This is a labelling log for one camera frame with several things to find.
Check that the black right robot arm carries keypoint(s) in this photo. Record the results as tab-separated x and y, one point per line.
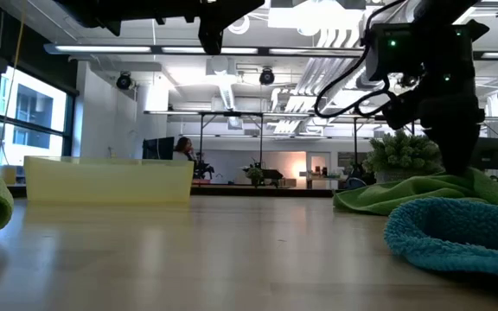
404	52

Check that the black ceiling spotlight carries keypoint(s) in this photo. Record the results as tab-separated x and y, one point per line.
266	76
124	80

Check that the teal microfiber towel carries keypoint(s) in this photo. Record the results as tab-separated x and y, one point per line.
448	257

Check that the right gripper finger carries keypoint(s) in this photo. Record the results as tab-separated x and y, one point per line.
456	151

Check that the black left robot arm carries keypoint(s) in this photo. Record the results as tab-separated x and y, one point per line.
123	10

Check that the black computer monitor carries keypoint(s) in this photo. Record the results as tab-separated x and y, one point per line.
491	153
158	149

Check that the yellow translucent plastic basket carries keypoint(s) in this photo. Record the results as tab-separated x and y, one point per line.
102	181

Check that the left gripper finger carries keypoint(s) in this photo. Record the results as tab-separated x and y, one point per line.
236	8

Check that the long ceiling light bar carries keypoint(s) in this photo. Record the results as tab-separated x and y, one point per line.
102	48

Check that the person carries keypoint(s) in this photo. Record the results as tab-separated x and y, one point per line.
184	149

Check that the small distant potted plant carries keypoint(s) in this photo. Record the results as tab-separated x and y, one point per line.
254	175

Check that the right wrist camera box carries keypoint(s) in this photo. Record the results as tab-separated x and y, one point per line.
400	114

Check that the potted artificial green plant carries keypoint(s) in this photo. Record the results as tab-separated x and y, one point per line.
400	153

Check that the large glass window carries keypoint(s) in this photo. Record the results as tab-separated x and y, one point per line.
33	112

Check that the black background rig frame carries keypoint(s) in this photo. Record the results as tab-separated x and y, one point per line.
231	113

